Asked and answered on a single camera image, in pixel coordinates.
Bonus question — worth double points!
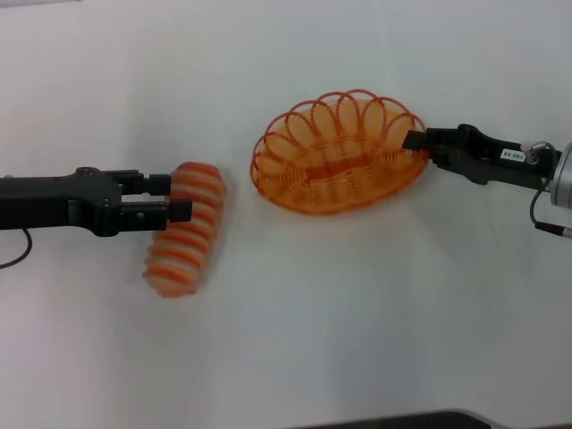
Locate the right arm cable with plug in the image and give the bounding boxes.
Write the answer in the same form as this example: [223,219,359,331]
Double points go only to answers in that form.
[530,186,572,237]

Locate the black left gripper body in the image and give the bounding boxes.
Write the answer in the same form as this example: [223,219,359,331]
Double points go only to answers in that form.
[0,166,145,239]

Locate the black robot torso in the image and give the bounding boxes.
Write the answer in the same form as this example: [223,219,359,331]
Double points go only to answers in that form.
[290,408,506,429]

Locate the dark left arm cable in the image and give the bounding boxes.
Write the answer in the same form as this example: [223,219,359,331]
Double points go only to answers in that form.
[0,227,34,270]

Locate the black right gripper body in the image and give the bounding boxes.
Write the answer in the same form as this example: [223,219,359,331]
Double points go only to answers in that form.
[450,123,564,193]

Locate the orange woven plastic basket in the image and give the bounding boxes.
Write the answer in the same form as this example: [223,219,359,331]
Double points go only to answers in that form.
[249,88,429,218]

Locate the orange white striped bread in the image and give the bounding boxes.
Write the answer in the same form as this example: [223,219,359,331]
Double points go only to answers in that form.
[141,160,228,299]

